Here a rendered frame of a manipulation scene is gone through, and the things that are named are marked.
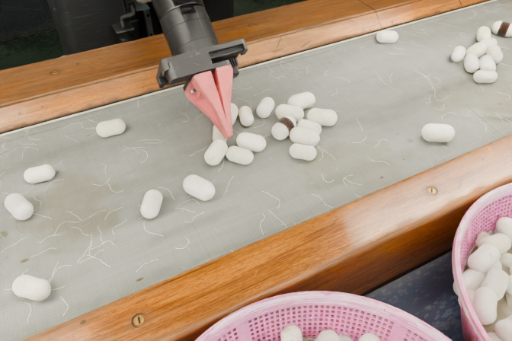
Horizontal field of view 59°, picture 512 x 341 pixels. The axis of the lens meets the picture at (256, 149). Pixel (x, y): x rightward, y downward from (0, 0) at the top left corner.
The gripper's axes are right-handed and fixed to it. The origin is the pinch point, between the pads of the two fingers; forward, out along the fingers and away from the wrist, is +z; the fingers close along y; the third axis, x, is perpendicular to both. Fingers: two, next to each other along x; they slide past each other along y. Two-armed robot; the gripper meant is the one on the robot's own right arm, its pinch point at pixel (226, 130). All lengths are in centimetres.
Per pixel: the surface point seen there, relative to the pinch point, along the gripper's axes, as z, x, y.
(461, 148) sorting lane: 11.9, -6.8, 24.4
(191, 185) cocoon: 4.8, -3.3, -6.8
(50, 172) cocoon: -2.1, 3.2, -19.4
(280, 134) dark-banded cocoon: 2.6, -0.9, 5.8
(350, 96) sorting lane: 0.4, 2.7, 19.2
